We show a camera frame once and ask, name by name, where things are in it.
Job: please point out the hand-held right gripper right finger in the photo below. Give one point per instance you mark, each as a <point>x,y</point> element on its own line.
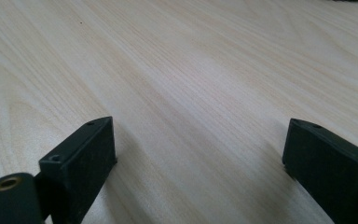
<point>329,168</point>

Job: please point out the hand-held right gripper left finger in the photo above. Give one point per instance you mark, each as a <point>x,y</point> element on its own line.
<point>80,161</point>

